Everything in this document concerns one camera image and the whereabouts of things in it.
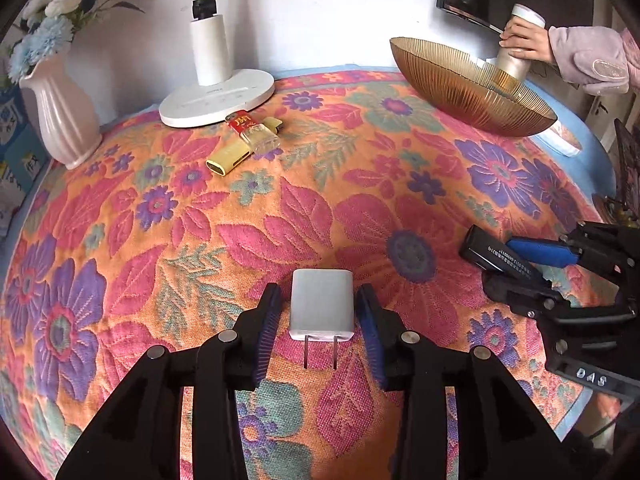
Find pink fleece sleeve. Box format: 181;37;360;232
549;26;639;96

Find bystander hand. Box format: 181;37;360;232
499;15;555;65

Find silver white bottle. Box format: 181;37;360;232
494;2;548;92

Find upright row of books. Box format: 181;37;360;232
0;86;49;238

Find blue white artificial flowers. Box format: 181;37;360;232
1;0;143;89

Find shell pattern small dish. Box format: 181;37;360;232
538;120;582;157

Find yellow small lighter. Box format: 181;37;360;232
262;117;283;134

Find white ribbed vase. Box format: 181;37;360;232
20;52;102;170

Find black lighter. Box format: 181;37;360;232
459;224;546;285

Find white desk lamp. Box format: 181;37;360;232
158;0;274;129

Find yellow gold lighter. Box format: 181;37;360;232
206;139;252;177

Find amber ribbed glass bowl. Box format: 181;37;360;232
390;37;558;138

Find white charger plug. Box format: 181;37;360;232
288;269;355;370

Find floral quilted table mat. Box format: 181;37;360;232
1;72;594;478

